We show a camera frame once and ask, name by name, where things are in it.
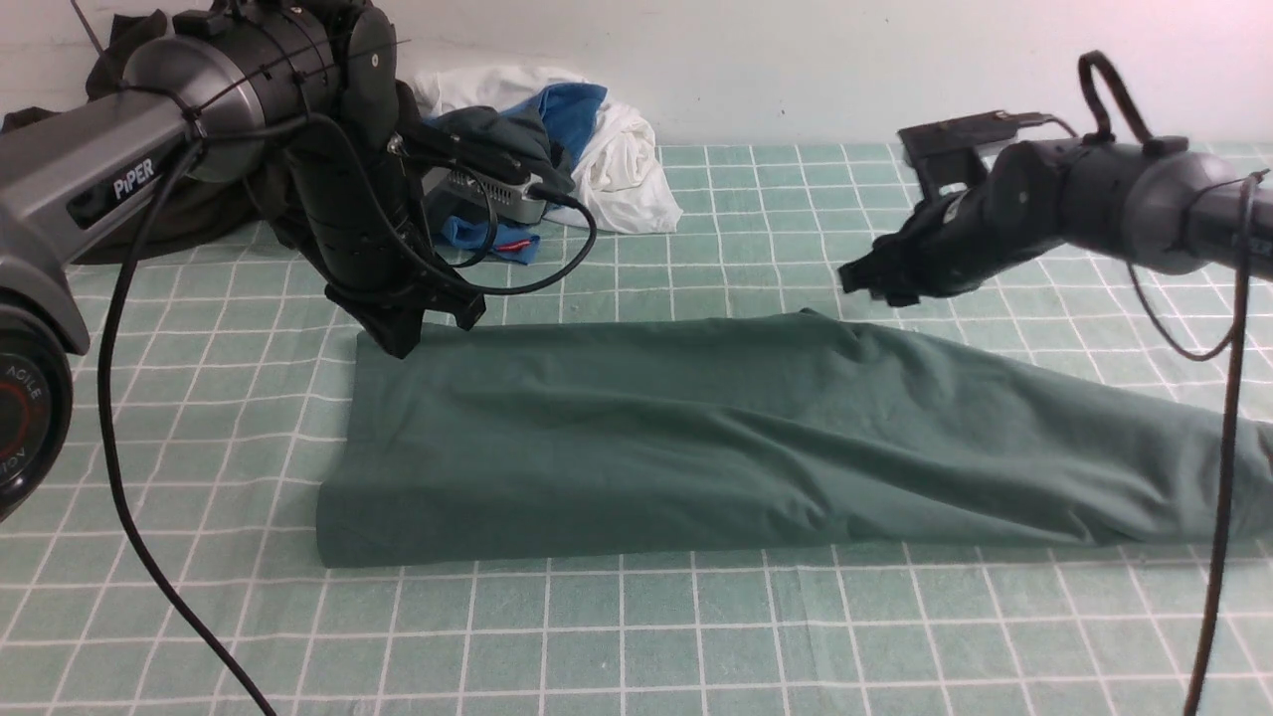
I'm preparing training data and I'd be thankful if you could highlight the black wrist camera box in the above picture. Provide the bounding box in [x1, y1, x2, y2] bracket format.
[897, 110, 1057, 203]

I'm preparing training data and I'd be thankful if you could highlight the black camera cable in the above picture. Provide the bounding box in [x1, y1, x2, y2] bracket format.
[298, 113, 600, 297]

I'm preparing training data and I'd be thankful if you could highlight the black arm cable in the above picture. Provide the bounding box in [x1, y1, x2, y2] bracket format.
[97, 134, 279, 716]

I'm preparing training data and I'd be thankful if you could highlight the white crumpled garment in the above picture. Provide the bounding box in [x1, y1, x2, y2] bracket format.
[412, 65, 684, 234]

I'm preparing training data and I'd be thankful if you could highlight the green long-sleeved shirt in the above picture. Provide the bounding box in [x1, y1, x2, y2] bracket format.
[314, 311, 1226, 568]

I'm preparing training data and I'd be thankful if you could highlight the green checkered tablecloth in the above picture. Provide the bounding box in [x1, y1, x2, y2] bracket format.
[0, 145, 1273, 716]

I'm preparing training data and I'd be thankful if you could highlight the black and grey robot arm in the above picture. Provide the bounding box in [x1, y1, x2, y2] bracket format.
[839, 139, 1272, 307]
[3, 1, 485, 515]

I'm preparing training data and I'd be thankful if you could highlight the blue crumpled garment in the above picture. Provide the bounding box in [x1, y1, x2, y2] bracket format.
[428, 83, 608, 251]

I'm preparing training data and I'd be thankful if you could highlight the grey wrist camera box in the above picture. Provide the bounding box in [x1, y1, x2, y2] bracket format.
[420, 167, 547, 224]

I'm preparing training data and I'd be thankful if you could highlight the dark green crumpled garment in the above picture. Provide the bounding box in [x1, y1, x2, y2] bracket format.
[426, 107, 575, 195]

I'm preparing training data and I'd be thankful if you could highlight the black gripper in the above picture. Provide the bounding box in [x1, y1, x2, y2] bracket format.
[283, 125, 486, 359]
[838, 189, 1004, 308]

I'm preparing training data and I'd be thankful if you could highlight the dark olive crumpled garment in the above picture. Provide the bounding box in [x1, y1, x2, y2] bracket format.
[3, 5, 325, 266]

